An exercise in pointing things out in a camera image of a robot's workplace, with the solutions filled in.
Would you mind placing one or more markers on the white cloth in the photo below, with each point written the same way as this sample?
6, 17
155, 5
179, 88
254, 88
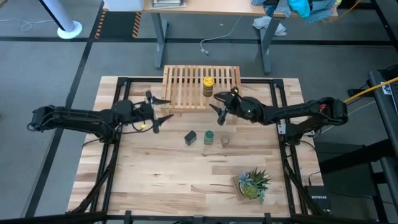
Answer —
264, 23

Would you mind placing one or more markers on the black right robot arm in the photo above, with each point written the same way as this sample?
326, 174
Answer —
304, 113

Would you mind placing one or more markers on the black metal table frame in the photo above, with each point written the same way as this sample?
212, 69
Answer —
122, 90

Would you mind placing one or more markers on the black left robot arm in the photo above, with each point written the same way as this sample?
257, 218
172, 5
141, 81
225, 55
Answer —
81, 119

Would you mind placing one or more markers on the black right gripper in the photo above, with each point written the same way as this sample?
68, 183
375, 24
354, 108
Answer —
242, 107

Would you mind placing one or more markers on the white box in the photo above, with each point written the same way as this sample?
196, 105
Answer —
124, 4

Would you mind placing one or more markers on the wooden desk with grey legs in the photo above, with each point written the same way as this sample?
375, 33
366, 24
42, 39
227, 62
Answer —
202, 7

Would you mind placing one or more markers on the black Netgear router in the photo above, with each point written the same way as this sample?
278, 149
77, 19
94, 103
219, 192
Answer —
318, 199

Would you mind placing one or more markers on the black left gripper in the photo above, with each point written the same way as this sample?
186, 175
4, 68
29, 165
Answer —
146, 112

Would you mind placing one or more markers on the black mat with hazard stripes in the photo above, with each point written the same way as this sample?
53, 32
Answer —
118, 25

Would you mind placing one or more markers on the yellow-lid onion spice jar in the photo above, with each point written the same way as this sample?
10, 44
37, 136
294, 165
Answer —
208, 87

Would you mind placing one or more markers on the black side table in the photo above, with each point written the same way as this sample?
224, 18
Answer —
385, 124

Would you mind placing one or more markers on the stack of books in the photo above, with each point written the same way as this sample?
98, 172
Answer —
168, 3

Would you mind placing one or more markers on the wooden slatted shelf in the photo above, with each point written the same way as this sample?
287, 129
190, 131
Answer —
186, 90

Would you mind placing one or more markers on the dark green spice tin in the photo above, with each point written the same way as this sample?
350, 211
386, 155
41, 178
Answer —
190, 138

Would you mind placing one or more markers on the potted succulent plant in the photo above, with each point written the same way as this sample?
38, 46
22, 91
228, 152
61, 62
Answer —
253, 185

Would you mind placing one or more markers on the small clear spice jar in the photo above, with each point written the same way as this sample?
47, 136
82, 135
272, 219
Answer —
225, 140

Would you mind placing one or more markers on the green-lid oregano jar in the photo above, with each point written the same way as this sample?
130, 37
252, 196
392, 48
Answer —
209, 137

